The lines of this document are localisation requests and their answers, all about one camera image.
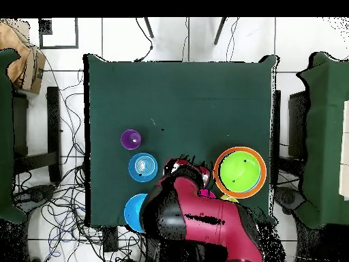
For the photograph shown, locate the small blue ridged bowl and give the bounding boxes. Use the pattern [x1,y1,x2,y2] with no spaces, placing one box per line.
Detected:
[127,152,159,183]

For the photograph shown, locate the large green bowl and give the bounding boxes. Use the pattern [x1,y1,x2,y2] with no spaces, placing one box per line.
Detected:
[219,151,262,192]

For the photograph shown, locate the large blue bowl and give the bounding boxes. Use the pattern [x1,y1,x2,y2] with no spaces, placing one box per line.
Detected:
[123,193,149,233]
[217,152,263,194]

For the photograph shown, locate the large orange bowl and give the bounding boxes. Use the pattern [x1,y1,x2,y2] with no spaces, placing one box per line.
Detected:
[213,146,267,199]

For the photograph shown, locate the purple cup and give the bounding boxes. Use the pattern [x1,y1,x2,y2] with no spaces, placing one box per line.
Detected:
[120,129,142,151]

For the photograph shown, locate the dark green tablecloth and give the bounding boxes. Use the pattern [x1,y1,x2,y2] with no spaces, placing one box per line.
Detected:
[82,53,279,228]

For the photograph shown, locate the black power brick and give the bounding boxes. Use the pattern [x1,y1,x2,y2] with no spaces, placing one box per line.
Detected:
[102,225,119,253]

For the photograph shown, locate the black box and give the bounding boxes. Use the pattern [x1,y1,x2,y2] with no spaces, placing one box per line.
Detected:
[288,91,310,159]

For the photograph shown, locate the black floor stand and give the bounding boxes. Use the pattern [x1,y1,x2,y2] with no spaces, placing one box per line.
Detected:
[12,86,63,184]

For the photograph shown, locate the black tripod leg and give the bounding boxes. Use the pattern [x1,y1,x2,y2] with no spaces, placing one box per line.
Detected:
[213,17,227,46]
[143,17,155,39]

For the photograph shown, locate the green cloth side table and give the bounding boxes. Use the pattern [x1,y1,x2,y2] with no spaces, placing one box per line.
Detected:
[0,48,27,225]
[296,51,349,229]

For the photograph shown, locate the cardboard box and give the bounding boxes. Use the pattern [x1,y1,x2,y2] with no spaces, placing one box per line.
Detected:
[0,18,46,95]

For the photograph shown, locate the tangle of floor cables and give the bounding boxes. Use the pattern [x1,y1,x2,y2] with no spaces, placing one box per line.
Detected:
[12,62,145,262]

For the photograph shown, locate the black robot pedestal leg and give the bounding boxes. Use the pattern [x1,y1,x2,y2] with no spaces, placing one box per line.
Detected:
[13,184,57,211]
[273,185,307,216]

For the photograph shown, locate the black floor cable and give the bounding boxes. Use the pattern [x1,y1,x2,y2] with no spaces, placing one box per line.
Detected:
[134,17,154,63]

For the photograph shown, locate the black square floor frame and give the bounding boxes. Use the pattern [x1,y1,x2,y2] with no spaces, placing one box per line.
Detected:
[38,17,80,50]

